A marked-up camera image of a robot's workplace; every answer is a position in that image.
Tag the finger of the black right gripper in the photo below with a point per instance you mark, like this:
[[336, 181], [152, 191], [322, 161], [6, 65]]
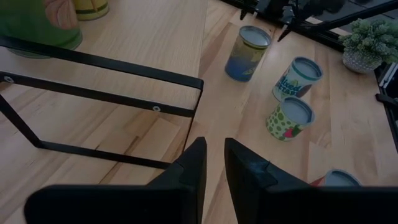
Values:
[[288, 27], [245, 9]]

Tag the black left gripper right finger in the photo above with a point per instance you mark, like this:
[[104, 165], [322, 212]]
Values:
[[295, 205]]

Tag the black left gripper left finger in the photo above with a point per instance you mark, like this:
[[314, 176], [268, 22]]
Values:
[[140, 205]]

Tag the red white can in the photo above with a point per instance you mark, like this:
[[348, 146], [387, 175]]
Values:
[[339, 180]]

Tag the teal shark print can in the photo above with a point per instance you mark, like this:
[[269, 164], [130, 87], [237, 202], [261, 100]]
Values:
[[245, 62]]

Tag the mixed vegetables can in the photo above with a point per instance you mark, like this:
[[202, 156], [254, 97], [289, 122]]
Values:
[[295, 84]]

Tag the green polka dot can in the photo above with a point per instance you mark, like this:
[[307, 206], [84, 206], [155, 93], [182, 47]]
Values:
[[283, 124]]

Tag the carrots can teal yellow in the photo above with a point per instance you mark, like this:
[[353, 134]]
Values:
[[90, 9]]

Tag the green oranges can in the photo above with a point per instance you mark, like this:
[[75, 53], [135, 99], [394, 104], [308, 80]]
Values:
[[28, 21]]

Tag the light wooden shelf board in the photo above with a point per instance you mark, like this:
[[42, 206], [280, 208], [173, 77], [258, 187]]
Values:
[[140, 37]]

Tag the green potted plant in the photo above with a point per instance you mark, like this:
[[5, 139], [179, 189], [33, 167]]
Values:
[[370, 43]]

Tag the black metal rack frame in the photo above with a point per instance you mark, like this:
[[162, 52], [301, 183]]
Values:
[[124, 68]]

